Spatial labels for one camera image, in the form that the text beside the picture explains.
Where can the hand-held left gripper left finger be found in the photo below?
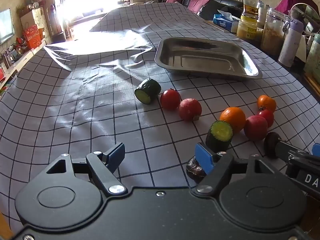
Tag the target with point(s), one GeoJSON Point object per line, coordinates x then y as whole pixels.
{"type": "Point", "coordinates": [116, 155]}

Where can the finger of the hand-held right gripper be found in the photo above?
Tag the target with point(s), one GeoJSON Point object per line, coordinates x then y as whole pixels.
{"type": "Point", "coordinates": [285, 150]}
{"type": "Point", "coordinates": [316, 149]}

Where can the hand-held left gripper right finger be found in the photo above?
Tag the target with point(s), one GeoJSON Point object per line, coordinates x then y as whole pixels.
{"type": "Point", "coordinates": [203, 158]}

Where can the dark purple passion fruit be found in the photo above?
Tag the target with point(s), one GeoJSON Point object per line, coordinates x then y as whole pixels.
{"type": "Point", "coordinates": [195, 170]}
{"type": "Point", "coordinates": [271, 145]}

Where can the dark green cucumber piece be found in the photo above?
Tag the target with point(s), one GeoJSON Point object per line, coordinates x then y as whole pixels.
{"type": "Point", "coordinates": [148, 90]}
{"type": "Point", "coordinates": [220, 136]}

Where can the red round radish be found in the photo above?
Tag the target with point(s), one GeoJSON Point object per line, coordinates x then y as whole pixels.
{"type": "Point", "coordinates": [255, 128]}
{"type": "Point", "coordinates": [190, 109]}

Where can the red tomato with stem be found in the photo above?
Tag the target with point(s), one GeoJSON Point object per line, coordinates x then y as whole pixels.
{"type": "Point", "coordinates": [267, 117]}

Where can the metal tray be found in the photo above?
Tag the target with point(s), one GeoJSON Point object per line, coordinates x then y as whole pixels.
{"type": "Point", "coordinates": [200, 60]}

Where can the small orange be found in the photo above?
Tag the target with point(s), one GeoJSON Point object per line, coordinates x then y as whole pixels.
{"type": "Point", "coordinates": [267, 102]}

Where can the large orange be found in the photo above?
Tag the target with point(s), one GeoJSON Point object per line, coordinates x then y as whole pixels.
{"type": "Point", "coordinates": [233, 117]}

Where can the grey checked tablecloth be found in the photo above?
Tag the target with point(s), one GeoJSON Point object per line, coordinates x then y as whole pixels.
{"type": "Point", "coordinates": [75, 117]}

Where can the pale green bottle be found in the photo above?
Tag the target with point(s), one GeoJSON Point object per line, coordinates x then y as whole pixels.
{"type": "Point", "coordinates": [313, 55]}

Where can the white thermos with purple lid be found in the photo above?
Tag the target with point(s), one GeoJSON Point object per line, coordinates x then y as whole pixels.
{"type": "Point", "coordinates": [290, 45]}

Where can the glass jar with brown grains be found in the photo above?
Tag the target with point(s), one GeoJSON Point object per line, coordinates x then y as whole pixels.
{"type": "Point", "coordinates": [272, 37]}

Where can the yellow jar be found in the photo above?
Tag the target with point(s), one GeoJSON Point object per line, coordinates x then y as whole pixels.
{"type": "Point", "coordinates": [246, 30]}

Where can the black round bin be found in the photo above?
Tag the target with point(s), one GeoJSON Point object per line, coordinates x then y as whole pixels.
{"type": "Point", "coordinates": [58, 37]}

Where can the blue tissue box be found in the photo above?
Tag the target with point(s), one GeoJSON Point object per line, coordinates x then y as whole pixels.
{"type": "Point", "coordinates": [225, 23]}

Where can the round mirror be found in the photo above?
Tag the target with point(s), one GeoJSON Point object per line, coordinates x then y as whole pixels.
{"type": "Point", "coordinates": [303, 12]}

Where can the white bottle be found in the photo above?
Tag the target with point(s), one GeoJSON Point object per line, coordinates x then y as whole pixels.
{"type": "Point", "coordinates": [263, 13]}

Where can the red paper bag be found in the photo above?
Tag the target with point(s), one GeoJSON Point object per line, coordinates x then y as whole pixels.
{"type": "Point", "coordinates": [32, 38]}

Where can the cooking oil bottle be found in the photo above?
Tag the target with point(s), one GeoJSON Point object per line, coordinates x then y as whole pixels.
{"type": "Point", "coordinates": [250, 10]}

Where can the black cushion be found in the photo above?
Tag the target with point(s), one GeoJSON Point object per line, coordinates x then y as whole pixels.
{"type": "Point", "coordinates": [211, 10]}

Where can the cream cabinet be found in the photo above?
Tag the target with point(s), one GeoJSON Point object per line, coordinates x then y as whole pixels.
{"type": "Point", "coordinates": [37, 17]}

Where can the black sofa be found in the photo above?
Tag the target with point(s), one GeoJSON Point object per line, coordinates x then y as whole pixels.
{"type": "Point", "coordinates": [225, 1]}

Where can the flat television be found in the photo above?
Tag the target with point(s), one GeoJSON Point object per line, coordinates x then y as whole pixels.
{"type": "Point", "coordinates": [6, 26]}

